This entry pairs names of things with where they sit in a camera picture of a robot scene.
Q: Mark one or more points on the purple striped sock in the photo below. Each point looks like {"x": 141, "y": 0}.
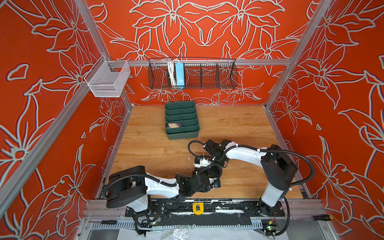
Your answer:
{"x": 173, "y": 125}

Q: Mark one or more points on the green compartment tray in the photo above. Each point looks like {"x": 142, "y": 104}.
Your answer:
{"x": 184, "y": 112}

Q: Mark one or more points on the black wire wall basket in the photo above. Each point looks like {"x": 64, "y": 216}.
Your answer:
{"x": 200, "y": 73}

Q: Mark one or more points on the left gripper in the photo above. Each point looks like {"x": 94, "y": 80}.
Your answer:
{"x": 197, "y": 171}

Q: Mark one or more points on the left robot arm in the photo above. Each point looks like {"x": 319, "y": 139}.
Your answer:
{"x": 134, "y": 187}

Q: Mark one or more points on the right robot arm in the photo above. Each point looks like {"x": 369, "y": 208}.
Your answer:
{"x": 277, "y": 164}

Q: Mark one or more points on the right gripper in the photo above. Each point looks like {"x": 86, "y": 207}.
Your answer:
{"x": 214, "y": 174}

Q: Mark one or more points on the clear plastic wall bin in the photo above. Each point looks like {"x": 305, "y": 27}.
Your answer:
{"x": 107, "y": 79}

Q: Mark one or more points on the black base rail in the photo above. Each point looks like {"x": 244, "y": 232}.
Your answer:
{"x": 227, "y": 213}

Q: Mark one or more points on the light blue box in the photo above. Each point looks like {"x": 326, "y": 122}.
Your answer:
{"x": 180, "y": 76}

